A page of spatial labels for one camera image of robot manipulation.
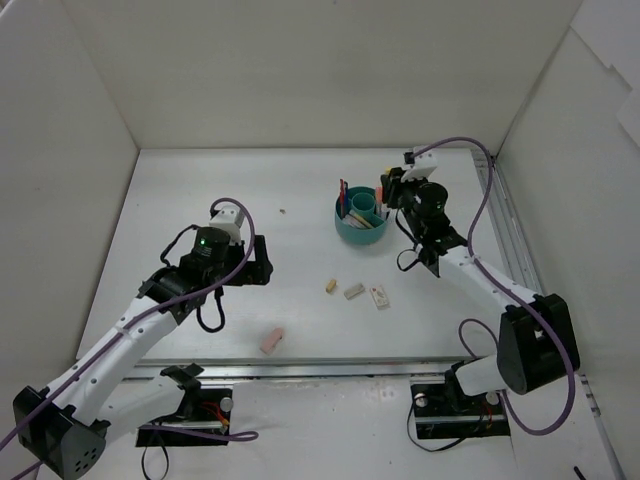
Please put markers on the orange capped marker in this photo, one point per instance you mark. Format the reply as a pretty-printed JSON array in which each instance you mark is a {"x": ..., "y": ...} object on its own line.
[{"x": 378, "y": 200}]

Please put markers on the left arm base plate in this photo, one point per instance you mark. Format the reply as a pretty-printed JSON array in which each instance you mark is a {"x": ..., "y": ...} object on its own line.
[{"x": 209, "y": 412}]

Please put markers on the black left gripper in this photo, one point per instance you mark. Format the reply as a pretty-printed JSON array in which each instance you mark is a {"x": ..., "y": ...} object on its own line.
[{"x": 257, "y": 260}]

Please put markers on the red ballpoint pen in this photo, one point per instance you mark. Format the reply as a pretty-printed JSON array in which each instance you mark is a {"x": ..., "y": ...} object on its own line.
[{"x": 340, "y": 200}]

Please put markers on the blue ballpoint pen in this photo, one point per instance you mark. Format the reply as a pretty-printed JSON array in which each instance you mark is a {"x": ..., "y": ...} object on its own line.
[{"x": 344, "y": 198}]

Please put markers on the teal round desk organizer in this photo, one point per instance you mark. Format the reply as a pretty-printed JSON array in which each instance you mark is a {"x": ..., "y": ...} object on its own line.
[{"x": 362, "y": 202}]

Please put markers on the pink eraser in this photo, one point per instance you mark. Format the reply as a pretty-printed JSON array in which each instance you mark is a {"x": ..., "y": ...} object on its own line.
[{"x": 271, "y": 341}]

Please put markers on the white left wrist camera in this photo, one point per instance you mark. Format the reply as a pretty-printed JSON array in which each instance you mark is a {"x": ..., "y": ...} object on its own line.
[{"x": 229, "y": 218}]

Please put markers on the white red printed eraser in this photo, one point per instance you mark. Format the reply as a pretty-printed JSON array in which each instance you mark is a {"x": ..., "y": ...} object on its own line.
[{"x": 380, "y": 297}]

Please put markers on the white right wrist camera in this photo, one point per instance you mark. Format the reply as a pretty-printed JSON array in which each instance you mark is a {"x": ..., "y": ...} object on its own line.
[{"x": 418, "y": 167}]

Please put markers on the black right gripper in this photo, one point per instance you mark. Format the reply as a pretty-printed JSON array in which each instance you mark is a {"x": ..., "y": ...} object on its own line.
[{"x": 391, "y": 185}]

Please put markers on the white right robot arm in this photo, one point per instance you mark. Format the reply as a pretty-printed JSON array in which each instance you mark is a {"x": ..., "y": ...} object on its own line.
[{"x": 536, "y": 343}]

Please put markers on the pink highlighter block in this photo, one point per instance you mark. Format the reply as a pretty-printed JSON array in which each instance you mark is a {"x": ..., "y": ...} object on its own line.
[{"x": 384, "y": 212}]

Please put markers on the small tan eraser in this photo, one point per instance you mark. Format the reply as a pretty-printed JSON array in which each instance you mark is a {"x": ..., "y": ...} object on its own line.
[{"x": 331, "y": 286}]

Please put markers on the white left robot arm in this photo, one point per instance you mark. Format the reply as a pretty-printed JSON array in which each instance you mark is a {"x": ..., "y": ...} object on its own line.
[{"x": 68, "y": 424}]

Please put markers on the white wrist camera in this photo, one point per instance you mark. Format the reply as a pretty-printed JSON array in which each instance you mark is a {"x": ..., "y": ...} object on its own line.
[
  {"x": 418, "y": 167},
  {"x": 229, "y": 218}
]

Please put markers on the grey white eraser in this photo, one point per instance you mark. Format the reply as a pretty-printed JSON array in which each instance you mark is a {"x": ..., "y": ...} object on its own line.
[{"x": 353, "y": 291}]

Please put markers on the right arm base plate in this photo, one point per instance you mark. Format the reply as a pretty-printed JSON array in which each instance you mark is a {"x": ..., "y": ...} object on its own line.
[{"x": 439, "y": 414}]

